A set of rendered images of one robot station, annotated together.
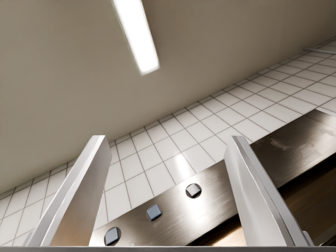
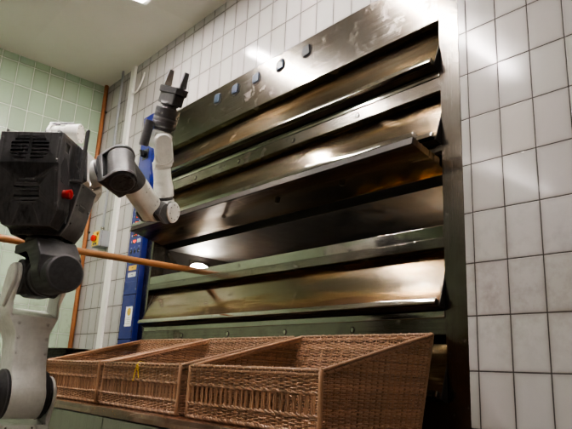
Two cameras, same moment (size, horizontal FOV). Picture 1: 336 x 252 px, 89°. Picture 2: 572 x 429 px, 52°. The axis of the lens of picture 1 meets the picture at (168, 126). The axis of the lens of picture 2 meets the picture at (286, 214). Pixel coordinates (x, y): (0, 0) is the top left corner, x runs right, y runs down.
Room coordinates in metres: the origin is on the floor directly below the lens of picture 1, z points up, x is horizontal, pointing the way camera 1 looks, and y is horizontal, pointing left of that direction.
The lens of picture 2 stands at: (-0.39, -1.90, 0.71)
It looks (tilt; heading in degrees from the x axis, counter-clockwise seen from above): 15 degrees up; 64
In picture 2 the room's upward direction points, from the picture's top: 3 degrees clockwise
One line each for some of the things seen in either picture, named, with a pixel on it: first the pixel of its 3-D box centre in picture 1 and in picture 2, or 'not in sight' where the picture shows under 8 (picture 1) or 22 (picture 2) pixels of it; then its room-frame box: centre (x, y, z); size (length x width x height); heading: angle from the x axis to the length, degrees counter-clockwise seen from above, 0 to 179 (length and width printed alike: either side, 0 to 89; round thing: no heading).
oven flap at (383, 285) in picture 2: not in sight; (256, 296); (0.57, 0.32, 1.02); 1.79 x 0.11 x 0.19; 105
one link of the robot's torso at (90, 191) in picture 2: not in sight; (48, 186); (-0.29, 0.09, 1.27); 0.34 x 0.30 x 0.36; 150
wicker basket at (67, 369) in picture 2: not in sight; (121, 366); (0.16, 0.81, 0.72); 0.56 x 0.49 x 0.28; 106
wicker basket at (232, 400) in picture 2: not in sight; (308, 374); (0.46, -0.34, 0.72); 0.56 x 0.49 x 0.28; 106
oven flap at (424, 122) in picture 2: not in sight; (263, 176); (0.57, 0.32, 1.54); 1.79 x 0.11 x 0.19; 105
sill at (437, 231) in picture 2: not in sight; (262, 263); (0.59, 0.33, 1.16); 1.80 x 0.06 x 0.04; 105
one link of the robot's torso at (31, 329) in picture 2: not in sight; (27, 340); (-0.28, 0.13, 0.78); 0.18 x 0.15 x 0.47; 16
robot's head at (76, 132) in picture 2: not in sight; (65, 136); (-0.26, 0.14, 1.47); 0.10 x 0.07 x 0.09; 150
